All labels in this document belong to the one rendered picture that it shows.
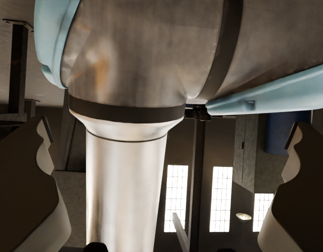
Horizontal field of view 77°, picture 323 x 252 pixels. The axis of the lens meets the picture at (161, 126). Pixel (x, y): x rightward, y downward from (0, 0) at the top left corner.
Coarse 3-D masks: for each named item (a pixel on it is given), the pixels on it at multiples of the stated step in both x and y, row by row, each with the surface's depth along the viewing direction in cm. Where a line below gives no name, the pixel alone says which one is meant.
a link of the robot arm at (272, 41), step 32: (224, 0) 14; (256, 0) 14; (288, 0) 14; (320, 0) 15; (224, 32) 14; (256, 32) 14; (288, 32) 15; (320, 32) 15; (224, 64) 15; (256, 64) 15; (288, 64) 15; (320, 64) 15; (224, 96) 18; (256, 96) 16; (288, 96) 15; (320, 96) 15
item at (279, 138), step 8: (272, 112) 287; (280, 112) 277; (288, 112) 272; (296, 112) 269; (304, 112) 270; (272, 120) 287; (280, 120) 278; (288, 120) 272; (296, 120) 269; (304, 120) 270; (272, 128) 286; (280, 128) 277; (288, 128) 272; (272, 136) 286; (280, 136) 277; (272, 144) 285; (280, 144) 277; (272, 152) 284; (280, 152) 276
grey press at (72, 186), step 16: (64, 96) 302; (64, 112) 302; (64, 128) 302; (80, 128) 301; (64, 144) 302; (80, 144) 301; (64, 160) 299; (80, 160) 301; (64, 176) 275; (80, 176) 274; (64, 192) 275; (80, 192) 274; (80, 208) 274; (80, 224) 274; (80, 240) 274
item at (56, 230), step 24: (0, 144) 8; (24, 144) 8; (48, 144) 11; (0, 168) 7; (24, 168) 7; (48, 168) 9; (0, 192) 6; (24, 192) 6; (48, 192) 6; (0, 216) 6; (24, 216) 6; (48, 216) 6; (0, 240) 5; (24, 240) 5; (48, 240) 6
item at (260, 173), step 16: (240, 128) 348; (256, 128) 301; (240, 144) 344; (256, 144) 299; (240, 160) 342; (256, 160) 298; (272, 160) 301; (240, 176) 339; (256, 176) 299; (272, 176) 302; (256, 192) 299; (272, 192) 302
